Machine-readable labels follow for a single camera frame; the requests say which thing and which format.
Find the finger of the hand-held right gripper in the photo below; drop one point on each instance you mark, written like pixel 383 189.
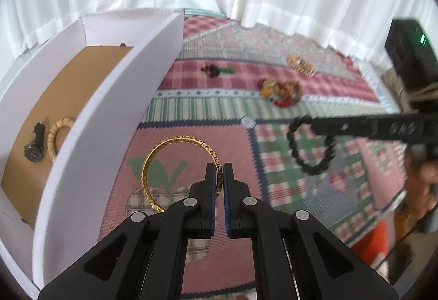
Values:
pixel 362 129

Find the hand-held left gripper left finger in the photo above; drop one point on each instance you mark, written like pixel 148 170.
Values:
pixel 214 200

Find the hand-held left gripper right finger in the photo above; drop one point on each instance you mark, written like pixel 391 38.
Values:
pixel 226 207

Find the gold bangle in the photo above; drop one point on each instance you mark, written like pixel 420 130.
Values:
pixel 150 156

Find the white cardboard box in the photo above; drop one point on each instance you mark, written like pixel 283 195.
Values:
pixel 102 135

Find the red and gold jewelry pile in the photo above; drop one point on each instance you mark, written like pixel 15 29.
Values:
pixel 279 91

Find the dark bead green jewelry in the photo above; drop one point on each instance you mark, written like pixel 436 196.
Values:
pixel 214 70

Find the person's right hand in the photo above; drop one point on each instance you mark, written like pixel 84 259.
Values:
pixel 419 171

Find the white button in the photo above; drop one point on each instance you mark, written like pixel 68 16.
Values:
pixel 247 122

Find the plaid patchwork blanket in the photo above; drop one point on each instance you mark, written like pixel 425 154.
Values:
pixel 219 105

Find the orange cloth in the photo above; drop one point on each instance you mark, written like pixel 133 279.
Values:
pixel 371 245

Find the black wrist watch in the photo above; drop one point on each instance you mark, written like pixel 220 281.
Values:
pixel 34 149

